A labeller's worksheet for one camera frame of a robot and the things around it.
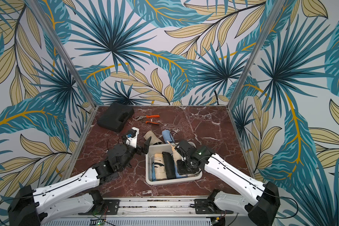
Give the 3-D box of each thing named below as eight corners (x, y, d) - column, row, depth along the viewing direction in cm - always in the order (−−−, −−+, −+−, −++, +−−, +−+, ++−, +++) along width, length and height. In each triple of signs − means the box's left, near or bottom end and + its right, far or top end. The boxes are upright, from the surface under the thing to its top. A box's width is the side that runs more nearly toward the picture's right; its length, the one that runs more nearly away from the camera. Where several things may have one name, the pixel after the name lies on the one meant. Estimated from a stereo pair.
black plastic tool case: (96, 125, 109) (93, 120, 104) (114, 105, 122) (112, 100, 118) (119, 133, 104) (117, 129, 99) (135, 112, 118) (134, 107, 113)
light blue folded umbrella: (165, 143, 100) (165, 141, 98) (161, 132, 105) (161, 130, 103) (173, 141, 101) (173, 138, 99) (169, 131, 107) (169, 128, 104)
